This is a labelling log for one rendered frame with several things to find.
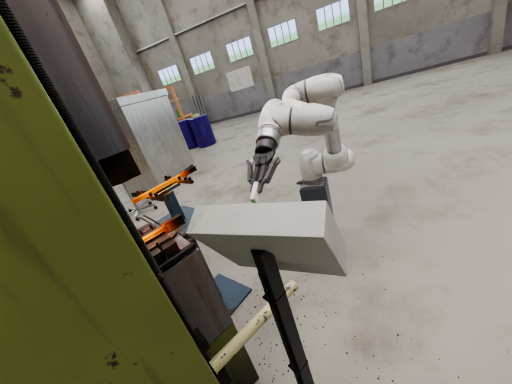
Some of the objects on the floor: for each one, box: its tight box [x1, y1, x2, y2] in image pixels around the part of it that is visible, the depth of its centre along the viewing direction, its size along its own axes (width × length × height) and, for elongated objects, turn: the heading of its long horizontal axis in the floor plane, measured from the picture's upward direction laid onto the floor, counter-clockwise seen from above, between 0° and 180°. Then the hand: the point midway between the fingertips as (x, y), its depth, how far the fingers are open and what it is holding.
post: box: [251, 249, 314, 384], centre depth 82 cm, size 4×4×108 cm
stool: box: [118, 179, 158, 221], centre depth 399 cm, size 59×62×66 cm
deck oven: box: [108, 88, 194, 197], centre depth 509 cm, size 138×109×178 cm
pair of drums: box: [178, 114, 216, 150], centre depth 788 cm, size 76×126×91 cm, turn 103°
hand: (255, 192), depth 80 cm, fingers closed
